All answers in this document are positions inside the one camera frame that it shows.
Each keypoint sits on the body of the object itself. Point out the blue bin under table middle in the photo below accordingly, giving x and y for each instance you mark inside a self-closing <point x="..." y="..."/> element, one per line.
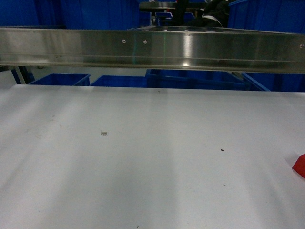
<point x="120" y="81"/>

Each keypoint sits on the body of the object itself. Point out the blue bin under table right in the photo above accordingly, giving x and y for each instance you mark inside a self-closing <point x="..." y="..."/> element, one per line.
<point x="189" y="79"/>

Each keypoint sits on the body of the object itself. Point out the person in dark clothes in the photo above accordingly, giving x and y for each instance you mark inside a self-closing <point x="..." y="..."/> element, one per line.
<point x="215" y="14"/>

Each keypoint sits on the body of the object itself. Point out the blue bin under table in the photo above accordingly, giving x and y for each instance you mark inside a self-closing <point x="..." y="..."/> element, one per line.
<point x="189" y="79"/>
<point x="120" y="81"/>
<point x="62" y="79"/>

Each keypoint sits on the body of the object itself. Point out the red magnetic block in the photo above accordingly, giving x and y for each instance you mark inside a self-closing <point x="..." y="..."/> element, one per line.
<point x="299" y="166"/>

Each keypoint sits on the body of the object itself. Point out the stainless steel shelf beam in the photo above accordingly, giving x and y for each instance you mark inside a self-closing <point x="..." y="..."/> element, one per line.
<point x="155" y="47"/>

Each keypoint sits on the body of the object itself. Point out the blue bin under table left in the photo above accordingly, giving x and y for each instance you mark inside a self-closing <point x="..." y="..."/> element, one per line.
<point x="62" y="79"/>

